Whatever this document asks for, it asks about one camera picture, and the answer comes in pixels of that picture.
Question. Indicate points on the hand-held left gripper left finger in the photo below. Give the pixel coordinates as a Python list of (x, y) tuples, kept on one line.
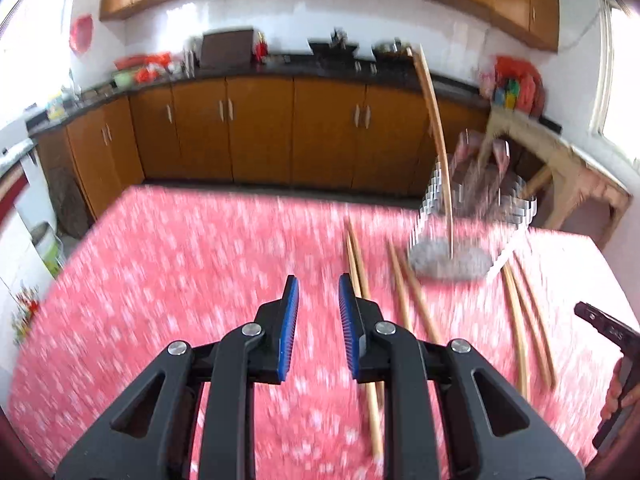
[(289, 330)]

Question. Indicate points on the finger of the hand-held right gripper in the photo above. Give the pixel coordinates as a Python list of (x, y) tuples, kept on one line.
[(607, 329)]

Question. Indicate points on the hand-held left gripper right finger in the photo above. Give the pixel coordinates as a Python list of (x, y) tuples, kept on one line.
[(347, 330)]

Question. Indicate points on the light wooden chopstick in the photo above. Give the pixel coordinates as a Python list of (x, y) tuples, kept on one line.
[(362, 270), (537, 330), (517, 340), (400, 290), (372, 410), (422, 305), (435, 105)]

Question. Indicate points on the person's right hand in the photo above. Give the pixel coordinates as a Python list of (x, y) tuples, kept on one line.
[(614, 392)]

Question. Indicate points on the red floral tablecloth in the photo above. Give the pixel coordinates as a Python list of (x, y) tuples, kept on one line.
[(175, 270)]

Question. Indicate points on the worn wooden side table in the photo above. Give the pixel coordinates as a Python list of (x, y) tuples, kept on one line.
[(575, 170)]

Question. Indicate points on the brown lower kitchen cabinets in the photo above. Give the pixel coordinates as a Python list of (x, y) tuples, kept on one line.
[(260, 130)]

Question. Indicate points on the bright window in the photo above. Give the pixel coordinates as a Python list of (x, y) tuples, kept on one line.
[(622, 75)]

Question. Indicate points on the red hanging plastic bag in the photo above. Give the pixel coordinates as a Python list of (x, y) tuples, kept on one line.
[(517, 82)]

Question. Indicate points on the black kitchen countertop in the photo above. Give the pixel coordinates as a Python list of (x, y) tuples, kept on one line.
[(320, 67)]

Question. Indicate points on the red bottle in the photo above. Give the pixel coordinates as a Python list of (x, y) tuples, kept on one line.
[(260, 49)]

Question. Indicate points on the metal cooking pot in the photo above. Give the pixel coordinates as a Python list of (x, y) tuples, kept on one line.
[(387, 50)]

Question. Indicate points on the black wok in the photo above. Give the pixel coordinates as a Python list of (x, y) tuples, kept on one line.
[(332, 47)]

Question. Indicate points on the dark cutting board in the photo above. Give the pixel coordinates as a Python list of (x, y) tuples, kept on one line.
[(226, 49)]

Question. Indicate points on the white appliance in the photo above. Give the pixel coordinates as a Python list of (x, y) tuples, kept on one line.
[(22, 220)]

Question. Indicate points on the green bowl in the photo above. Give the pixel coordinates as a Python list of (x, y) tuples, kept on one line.
[(123, 78)]

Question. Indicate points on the red plastic bags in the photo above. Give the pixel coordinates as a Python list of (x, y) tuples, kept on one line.
[(145, 65)]

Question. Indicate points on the red wall plate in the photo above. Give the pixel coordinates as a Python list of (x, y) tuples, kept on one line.
[(81, 34)]

